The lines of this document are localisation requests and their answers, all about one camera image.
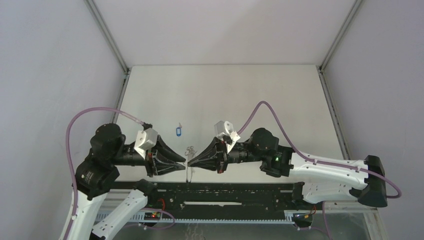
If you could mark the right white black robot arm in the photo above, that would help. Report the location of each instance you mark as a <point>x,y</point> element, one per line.
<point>318,179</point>

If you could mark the left aluminium frame post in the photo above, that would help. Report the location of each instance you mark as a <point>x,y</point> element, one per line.
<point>107,35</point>

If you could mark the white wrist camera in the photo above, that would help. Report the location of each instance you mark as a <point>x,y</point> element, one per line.
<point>144,141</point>
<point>226,132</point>

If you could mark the grey cable duct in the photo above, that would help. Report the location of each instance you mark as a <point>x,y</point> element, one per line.
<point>139,217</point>

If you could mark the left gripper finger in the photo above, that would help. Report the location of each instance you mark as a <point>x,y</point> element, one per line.
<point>167,152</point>
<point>166,168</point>

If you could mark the aluminium frame post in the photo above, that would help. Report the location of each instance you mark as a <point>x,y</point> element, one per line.
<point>353,11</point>
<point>107,35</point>

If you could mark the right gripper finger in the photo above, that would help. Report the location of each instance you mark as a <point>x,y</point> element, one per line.
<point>211,166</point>
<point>207,155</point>

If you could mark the right aluminium frame post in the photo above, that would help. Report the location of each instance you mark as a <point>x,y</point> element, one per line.
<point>353,11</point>

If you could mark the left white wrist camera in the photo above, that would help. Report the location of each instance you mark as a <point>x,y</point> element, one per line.
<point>144,141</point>

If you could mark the key with blue tag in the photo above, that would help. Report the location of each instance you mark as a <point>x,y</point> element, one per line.
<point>178,130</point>

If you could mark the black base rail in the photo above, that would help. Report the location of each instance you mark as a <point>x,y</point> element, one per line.
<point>240,201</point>

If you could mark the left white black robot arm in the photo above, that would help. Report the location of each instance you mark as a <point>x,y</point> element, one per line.
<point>95,176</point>

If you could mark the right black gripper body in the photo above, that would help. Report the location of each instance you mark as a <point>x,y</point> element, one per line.
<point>223,157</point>

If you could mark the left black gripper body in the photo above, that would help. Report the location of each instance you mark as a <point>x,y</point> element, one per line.
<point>150,157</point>

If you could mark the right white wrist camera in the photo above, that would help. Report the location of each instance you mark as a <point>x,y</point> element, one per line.
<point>226,132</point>

